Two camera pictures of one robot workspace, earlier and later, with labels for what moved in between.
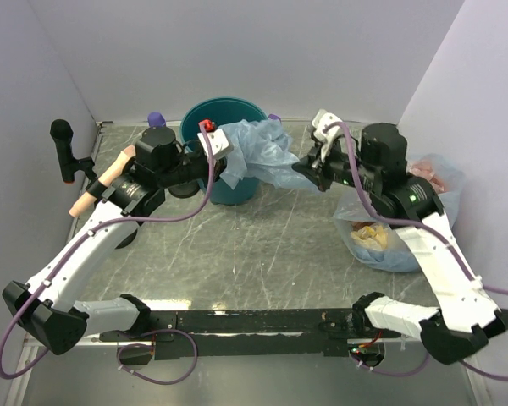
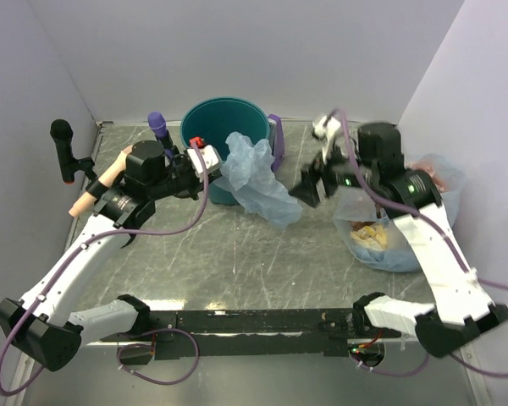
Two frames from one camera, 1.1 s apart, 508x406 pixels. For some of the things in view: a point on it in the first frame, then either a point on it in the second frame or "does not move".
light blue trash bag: (262, 150) → (249, 168)
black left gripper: (218, 167) does not move
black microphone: (61, 131) does not move
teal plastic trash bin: (222, 110) does not move
